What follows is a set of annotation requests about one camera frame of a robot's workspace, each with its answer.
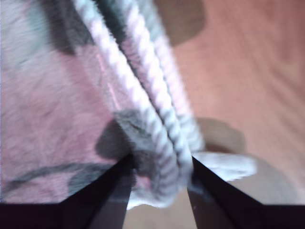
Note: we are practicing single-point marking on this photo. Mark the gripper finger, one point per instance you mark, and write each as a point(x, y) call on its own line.
point(109, 198)
point(214, 200)

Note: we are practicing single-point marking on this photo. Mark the white fluffy tea towel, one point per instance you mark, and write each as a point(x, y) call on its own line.
point(59, 107)

